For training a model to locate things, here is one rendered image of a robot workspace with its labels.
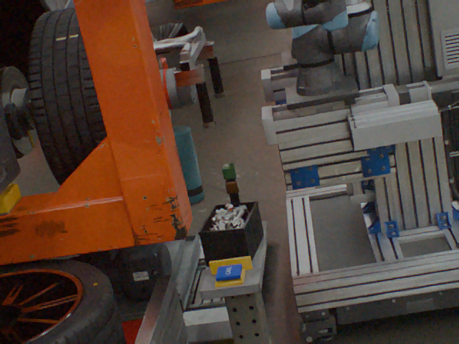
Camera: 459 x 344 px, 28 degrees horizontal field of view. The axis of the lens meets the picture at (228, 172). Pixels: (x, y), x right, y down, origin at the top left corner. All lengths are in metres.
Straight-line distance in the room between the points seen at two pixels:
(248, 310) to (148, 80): 0.74
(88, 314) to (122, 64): 0.70
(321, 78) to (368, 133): 0.23
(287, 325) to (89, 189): 0.91
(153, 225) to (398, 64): 0.96
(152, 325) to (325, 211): 1.15
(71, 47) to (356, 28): 0.89
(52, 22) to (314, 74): 0.87
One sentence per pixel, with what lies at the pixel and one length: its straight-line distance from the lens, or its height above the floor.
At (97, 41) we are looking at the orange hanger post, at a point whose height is 1.15.
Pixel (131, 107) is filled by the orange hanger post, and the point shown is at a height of 0.95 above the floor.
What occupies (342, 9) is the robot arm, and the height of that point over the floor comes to 1.11.
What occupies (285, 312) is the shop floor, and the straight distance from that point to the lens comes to 3.28.
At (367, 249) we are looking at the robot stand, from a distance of 3.15.
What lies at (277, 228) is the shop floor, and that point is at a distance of 3.95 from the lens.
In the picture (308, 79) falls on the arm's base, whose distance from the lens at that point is 2.81.
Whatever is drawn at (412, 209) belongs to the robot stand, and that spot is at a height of 0.30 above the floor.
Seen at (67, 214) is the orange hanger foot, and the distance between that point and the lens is 2.75.
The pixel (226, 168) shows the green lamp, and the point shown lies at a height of 0.66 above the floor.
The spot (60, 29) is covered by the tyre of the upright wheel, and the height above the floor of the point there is 1.14.
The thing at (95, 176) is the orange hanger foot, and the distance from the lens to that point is 2.71.
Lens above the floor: 1.59
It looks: 20 degrees down
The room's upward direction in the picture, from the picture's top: 12 degrees counter-clockwise
